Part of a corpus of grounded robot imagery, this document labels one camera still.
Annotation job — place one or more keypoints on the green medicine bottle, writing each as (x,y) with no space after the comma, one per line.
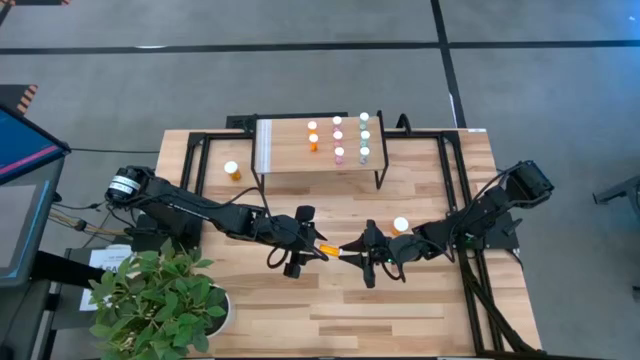
(364,150)
(363,116)
(365,134)

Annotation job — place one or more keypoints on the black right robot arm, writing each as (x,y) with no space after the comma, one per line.
(495,205)

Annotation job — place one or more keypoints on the large grey flat panel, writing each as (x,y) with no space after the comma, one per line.
(20,225)

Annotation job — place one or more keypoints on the small white sticker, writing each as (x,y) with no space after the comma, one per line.
(476,130)

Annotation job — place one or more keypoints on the green leafy plant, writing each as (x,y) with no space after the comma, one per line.
(155,300)

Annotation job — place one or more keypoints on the white paper sheet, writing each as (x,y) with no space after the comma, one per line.
(107,260)

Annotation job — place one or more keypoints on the large orange medicine bottle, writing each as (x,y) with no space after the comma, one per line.
(400,224)
(231,168)

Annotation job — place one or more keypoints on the dark grey desk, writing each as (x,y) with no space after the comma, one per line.
(20,325)

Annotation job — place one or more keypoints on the wooden shelf with black legs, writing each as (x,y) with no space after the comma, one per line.
(290,150)

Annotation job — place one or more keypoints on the black stand beam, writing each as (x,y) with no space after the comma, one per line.
(60,267)

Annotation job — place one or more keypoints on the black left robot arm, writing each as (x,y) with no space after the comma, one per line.
(190,210)

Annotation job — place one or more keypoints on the dark grey stand leg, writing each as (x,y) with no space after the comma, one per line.
(625,192)

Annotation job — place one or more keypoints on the blue monitor screen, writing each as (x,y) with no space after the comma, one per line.
(25,145)

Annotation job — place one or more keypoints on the white plant pot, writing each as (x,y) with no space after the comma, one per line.
(225,315)

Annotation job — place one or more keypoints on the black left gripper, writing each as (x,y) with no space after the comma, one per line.
(285,232)

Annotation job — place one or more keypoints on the pink medicine bottle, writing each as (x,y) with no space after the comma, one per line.
(338,135)
(337,120)
(339,151)

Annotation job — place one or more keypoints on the black mat with striped edge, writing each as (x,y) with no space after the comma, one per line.
(12,97)
(40,2)

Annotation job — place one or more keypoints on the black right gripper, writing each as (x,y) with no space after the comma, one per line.
(390,250)

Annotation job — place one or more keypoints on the black aluminium table frame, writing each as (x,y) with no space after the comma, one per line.
(425,134)

